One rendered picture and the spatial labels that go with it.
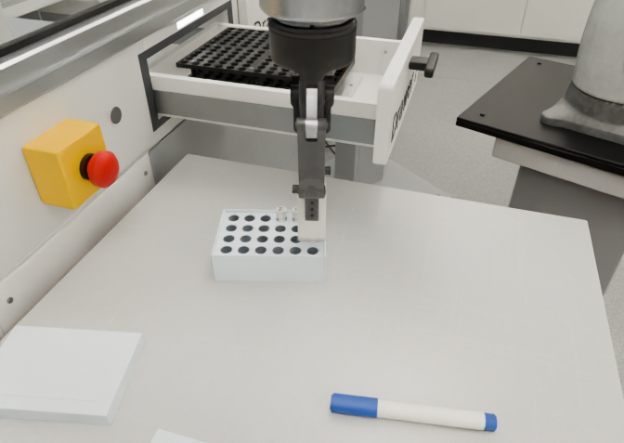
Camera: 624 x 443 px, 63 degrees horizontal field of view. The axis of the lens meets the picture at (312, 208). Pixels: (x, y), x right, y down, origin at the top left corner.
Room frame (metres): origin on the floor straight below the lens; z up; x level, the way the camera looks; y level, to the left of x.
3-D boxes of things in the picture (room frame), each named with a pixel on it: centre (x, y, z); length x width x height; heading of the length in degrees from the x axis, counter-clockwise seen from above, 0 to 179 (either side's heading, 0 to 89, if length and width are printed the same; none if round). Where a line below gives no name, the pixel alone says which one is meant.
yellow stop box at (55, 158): (0.47, 0.26, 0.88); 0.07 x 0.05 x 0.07; 163
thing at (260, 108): (0.76, 0.07, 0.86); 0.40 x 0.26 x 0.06; 73
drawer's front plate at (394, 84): (0.70, -0.13, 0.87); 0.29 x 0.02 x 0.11; 163
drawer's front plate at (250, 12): (1.09, 0.08, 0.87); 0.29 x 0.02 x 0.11; 163
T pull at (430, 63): (0.69, -0.15, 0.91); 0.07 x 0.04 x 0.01; 163
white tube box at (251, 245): (0.45, 0.05, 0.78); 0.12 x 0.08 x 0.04; 89
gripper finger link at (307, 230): (0.43, 0.00, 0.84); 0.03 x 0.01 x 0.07; 89
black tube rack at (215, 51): (0.76, 0.06, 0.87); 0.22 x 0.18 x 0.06; 73
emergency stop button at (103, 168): (0.46, 0.23, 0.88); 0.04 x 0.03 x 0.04; 163
